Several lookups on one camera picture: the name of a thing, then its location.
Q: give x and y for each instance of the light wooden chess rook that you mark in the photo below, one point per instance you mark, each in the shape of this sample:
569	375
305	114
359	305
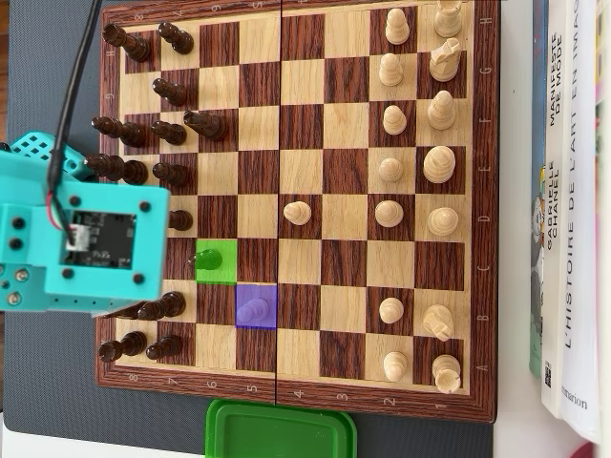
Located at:
448	21
446	374

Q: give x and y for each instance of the dark wooden chess rook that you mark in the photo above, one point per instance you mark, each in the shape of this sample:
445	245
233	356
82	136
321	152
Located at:
131	344
133	45

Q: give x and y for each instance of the light wooden chess king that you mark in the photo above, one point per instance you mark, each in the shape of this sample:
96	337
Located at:
439	164

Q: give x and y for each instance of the green plastic container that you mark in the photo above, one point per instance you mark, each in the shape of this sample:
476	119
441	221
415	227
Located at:
277	434

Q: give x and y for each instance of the white Gabrielle Chanel book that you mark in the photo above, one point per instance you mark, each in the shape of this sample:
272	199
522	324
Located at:
556	286

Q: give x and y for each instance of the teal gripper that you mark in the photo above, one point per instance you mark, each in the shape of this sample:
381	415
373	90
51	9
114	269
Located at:
10	285

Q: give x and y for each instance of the light wooden chess bishop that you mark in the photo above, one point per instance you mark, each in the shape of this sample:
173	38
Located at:
441	112

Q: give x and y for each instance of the light wooden chess pawn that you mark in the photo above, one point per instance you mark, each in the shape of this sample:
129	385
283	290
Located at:
391	71
391	310
297	212
391	169
395	121
397	31
253	310
389	213
396	366

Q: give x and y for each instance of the dark wooden chess bishop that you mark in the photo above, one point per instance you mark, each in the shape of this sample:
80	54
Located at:
129	133

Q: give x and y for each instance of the light wooden chess queen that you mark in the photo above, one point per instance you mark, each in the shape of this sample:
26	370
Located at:
443	221

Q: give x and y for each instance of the pink round object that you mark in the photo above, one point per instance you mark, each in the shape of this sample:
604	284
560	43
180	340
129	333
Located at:
589	451

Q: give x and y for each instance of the dark wooden chess pawn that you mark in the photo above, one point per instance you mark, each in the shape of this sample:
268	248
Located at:
172	93
167	347
169	304
181	219
210	260
179	40
172	133
174	175

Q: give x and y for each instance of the white art history book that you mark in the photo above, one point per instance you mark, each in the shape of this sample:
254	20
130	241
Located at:
580	238

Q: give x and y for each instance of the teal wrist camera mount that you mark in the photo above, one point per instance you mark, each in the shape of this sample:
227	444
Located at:
148	238

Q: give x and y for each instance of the wooden folding chessboard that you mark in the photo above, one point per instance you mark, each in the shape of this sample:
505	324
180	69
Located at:
343	262

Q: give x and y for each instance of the dark wooden chess king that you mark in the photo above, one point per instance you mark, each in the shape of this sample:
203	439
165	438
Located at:
129	172

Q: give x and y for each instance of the light wooden chess knight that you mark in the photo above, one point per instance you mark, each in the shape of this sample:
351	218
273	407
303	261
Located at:
436	322
444	64

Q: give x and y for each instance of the blue illustrated book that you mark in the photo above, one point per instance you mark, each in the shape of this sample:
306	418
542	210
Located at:
537	286

